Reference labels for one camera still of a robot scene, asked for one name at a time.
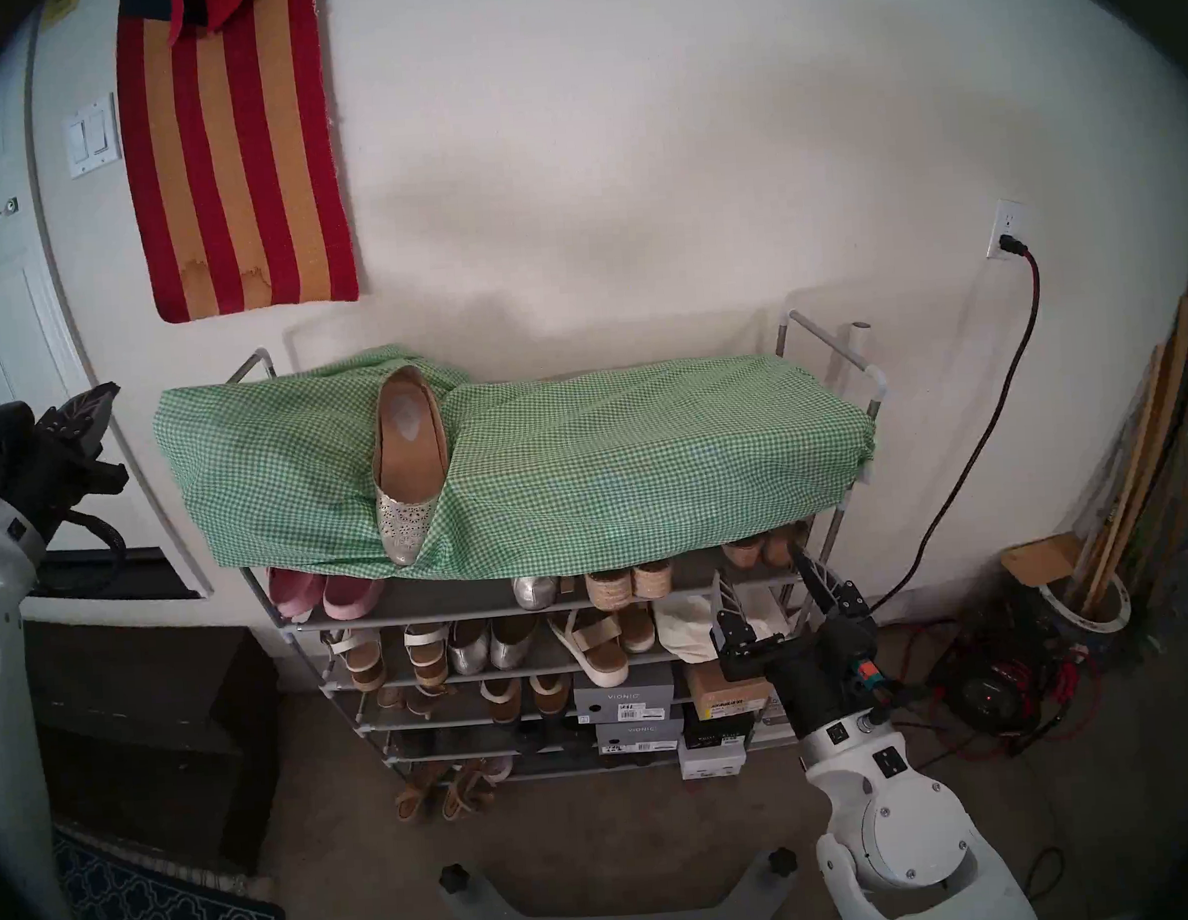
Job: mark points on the jute espadrille wedge shoe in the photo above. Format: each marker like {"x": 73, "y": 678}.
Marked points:
{"x": 609, "y": 591}
{"x": 654, "y": 581}

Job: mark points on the white labelled shoebox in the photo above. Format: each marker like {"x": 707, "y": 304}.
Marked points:
{"x": 713, "y": 762}

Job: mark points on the grey Vionic shoebox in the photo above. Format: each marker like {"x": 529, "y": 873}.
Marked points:
{"x": 641, "y": 734}
{"x": 624, "y": 698}

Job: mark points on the brown loafer shoe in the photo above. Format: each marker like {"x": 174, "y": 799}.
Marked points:
{"x": 550, "y": 697}
{"x": 502, "y": 705}

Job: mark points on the black shoebox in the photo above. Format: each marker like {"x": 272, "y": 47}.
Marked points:
{"x": 716, "y": 732}

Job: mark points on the green gingham cloth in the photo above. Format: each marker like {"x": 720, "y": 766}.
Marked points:
{"x": 604, "y": 463}

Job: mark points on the tan fringed sandal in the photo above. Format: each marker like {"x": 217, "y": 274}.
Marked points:
{"x": 414, "y": 801}
{"x": 464, "y": 798}

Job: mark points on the white cloth bag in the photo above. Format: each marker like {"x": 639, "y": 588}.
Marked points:
{"x": 684, "y": 624}

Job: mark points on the pink clog shoe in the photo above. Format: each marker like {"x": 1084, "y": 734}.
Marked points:
{"x": 292, "y": 595}
{"x": 354, "y": 599}

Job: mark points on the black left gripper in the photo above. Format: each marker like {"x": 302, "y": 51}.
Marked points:
{"x": 28, "y": 469}

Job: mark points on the red tan striped flag hanging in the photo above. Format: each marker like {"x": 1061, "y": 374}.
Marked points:
{"x": 236, "y": 185}

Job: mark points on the white double light switch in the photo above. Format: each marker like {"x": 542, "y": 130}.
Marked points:
{"x": 93, "y": 136}

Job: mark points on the tan cork wedge sandal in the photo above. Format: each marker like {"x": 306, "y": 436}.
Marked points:
{"x": 745, "y": 553}
{"x": 782, "y": 548}

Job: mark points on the grey robot base frame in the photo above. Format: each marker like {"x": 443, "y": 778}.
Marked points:
{"x": 482, "y": 917}

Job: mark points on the white wall outlet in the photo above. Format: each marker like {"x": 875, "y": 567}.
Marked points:
{"x": 1002, "y": 219}

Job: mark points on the grey metal shoe rack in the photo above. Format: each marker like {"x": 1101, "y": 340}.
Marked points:
{"x": 442, "y": 598}

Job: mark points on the pale pink shoe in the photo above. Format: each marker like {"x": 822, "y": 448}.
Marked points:
{"x": 498, "y": 767}

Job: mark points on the black star knob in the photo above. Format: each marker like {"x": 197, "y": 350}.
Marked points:
{"x": 454, "y": 878}
{"x": 783, "y": 861}

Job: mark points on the dark brown wooden cabinet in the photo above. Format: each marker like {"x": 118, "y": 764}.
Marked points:
{"x": 140, "y": 742}

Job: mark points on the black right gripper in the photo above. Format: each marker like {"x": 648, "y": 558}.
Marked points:
{"x": 818, "y": 676}

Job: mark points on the white rimmed bucket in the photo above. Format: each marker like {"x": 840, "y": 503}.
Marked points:
{"x": 1120, "y": 617}

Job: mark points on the tan wooden board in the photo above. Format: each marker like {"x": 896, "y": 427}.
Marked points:
{"x": 1174, "y": 398}

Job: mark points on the plain white cardboard box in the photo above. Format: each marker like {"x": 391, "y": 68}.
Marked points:
{"x": 776, "y": 728}

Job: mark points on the shiny silver flat shoe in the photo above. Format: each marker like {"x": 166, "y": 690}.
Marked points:
{"x": 513, "y": 649}
{"x": 468, "y": 652}

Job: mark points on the white panel door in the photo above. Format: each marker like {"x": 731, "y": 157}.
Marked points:
{"x": 5, "y": 330}

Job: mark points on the light wooden trim strip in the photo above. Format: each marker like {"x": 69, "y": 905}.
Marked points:
{"x": 1127, "y": 487}

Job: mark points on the brown cardboard piece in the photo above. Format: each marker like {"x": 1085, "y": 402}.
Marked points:
{"x": 1046, "y": 559}

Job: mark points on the brown box yellow label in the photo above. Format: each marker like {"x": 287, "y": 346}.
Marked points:
{"x": 718, "y": 687}

